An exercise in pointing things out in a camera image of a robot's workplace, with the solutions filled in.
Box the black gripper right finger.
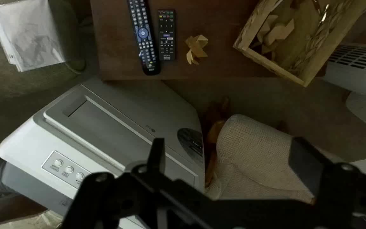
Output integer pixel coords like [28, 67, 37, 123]
[289, 138, 343, 197]

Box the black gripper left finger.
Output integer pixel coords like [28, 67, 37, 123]
[148, 138, 165, 174]

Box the white portable air conditioner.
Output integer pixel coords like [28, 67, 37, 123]
[0, 78, 205, 216]

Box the white tower air cooler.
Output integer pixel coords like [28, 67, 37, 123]
[324, 44, 366, 124]

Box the beige armchair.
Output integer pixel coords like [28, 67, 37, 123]
[205, 115, 314, 204]

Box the small wooden puzzle piece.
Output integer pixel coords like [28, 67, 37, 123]
[186, 35, 209, 65]

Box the wooden box of blocks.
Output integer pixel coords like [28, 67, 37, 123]
[233, 0, 366, 87]

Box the dark wooden side table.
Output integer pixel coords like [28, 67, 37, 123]
[89, 0, 328, 83]

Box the short black remote control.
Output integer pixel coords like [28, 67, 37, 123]
[158, 10, 177, 62]

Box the long black remote control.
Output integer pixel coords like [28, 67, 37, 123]
[127, 0, 162, 76]

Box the clear plastic document sleeve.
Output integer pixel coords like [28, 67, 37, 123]
[0, 0, 66, 73]

